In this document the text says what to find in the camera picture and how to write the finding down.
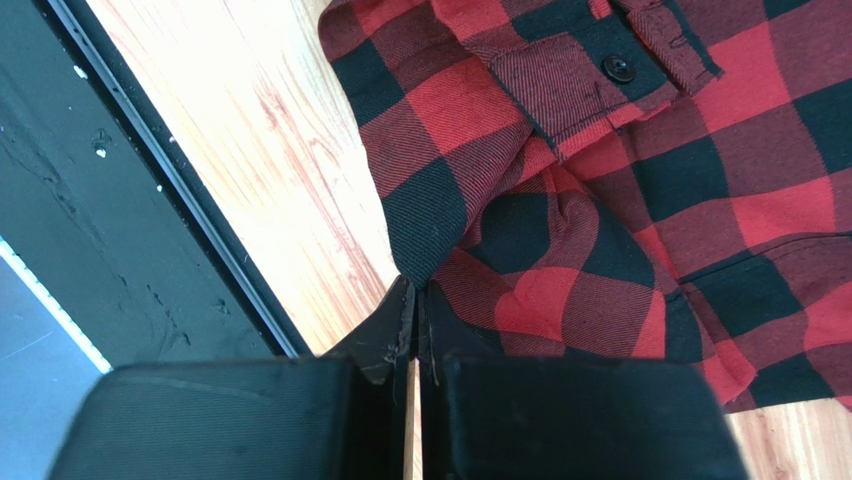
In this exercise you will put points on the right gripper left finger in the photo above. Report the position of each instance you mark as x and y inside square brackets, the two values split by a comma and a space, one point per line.
[381, 343]

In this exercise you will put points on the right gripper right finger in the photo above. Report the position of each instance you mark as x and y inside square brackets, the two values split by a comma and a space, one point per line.
[442, 333]

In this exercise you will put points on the red black plaid shirt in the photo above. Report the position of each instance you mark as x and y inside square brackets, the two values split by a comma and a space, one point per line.
[649, 179]

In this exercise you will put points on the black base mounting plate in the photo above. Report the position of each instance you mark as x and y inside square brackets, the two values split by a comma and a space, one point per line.
[103, 205]

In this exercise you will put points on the aluminium rail frame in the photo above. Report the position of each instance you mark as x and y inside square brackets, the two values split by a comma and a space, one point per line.
[48, 365]

